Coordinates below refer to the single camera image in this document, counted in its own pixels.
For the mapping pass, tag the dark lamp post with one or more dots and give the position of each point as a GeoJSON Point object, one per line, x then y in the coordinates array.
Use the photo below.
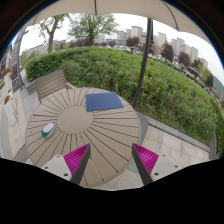
{"type": "Point", "coordinates": [18, 45]}

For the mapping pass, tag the wooden slatted chair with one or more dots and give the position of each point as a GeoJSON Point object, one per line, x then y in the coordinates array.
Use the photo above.
{"type": "Point", "coordinates": [51, 83]}

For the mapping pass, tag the blue mouse pad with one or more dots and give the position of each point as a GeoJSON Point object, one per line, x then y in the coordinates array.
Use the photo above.
{"type": "Point", "coordinates": [102, 101]}

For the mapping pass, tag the green hedge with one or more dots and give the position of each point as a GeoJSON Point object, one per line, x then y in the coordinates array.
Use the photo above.
{"type": "Point", "coordinates": [167, 95]}

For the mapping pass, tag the beige patio umbrella canopy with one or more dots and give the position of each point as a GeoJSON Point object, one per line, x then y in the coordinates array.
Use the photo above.
{"type": "Point", "coordinates": [158, 10]}

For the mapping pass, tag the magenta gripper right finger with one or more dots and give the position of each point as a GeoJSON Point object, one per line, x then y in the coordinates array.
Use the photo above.
{"type": "Point", "coordinates": [145, 161]}

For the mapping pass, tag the dark umbrella pole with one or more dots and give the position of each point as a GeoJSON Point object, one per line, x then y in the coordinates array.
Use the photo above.
{"type": "Point", "coordinates": [144, 60]}

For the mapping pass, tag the round wooden slatted table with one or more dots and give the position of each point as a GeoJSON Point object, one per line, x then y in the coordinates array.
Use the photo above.
{"type": "Point", "coordinates": [110, 134]}

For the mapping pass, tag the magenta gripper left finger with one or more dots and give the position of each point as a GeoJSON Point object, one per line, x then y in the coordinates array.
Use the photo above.
{"type": "Point", "coordinates": [77, 162]}

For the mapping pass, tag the white and teal computer mouse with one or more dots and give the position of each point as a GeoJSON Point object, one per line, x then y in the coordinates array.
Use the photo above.
{"type": "Point", "coordinates": [47, 130]}

